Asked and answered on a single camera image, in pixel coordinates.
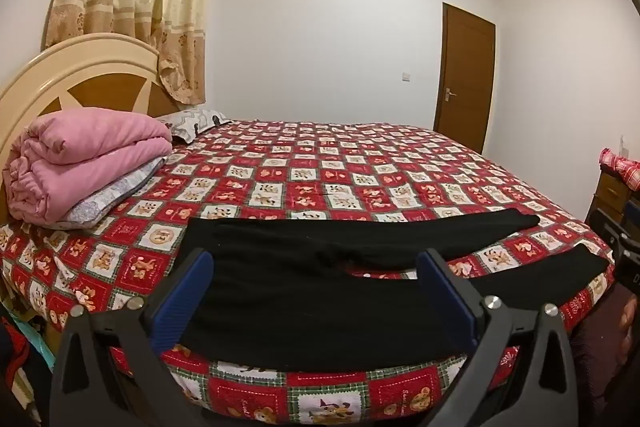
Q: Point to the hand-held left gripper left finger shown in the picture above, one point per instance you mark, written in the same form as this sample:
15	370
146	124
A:
176	307

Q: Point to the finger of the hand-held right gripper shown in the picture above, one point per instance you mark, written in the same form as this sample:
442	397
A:
606	227

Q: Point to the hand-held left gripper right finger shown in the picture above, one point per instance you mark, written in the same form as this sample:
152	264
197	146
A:
447	304

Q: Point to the black pants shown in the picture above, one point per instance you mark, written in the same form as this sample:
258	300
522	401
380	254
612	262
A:
300	287

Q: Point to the person's right hand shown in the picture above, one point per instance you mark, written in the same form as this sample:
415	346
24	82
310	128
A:
629	324

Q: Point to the wooden dresser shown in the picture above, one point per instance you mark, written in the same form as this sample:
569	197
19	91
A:
612	193

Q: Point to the red checked cloth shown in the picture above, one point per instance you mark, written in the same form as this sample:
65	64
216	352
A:
625	167

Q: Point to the grey patterned pillow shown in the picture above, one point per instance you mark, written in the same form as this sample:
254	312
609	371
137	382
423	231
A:
112	196

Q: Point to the colourful cloth bundle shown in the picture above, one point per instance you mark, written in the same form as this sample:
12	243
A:
20	352

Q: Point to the folded pink quilt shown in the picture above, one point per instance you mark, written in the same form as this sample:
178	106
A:
75	157

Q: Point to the white pillow with dark print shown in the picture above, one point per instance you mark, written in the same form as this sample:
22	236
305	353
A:
195	122

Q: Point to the bed with red patchwork sheet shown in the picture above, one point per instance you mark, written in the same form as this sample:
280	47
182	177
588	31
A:
300	167

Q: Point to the brown wooden door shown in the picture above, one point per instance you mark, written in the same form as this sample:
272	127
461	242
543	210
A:
465	72

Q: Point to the cream and brown headboard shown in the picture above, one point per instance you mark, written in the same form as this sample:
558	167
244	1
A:
90	67

